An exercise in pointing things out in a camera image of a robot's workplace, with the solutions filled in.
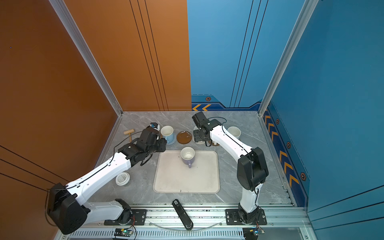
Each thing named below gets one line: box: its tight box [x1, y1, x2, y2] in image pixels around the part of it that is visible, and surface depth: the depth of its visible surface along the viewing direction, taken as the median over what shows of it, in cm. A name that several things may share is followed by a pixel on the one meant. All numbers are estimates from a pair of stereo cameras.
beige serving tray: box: [152, 150, 220, 194], surface depth 91 cm
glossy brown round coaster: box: [176, 130, 193, 144], surface depth 107 cm
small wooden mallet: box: [123, 128, 135, 143], surface depth 108 cm
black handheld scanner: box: [172, 199, 194, 231], surface depth 74 cm
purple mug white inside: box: [180, 146, 196, 169], surface depth 91 cm
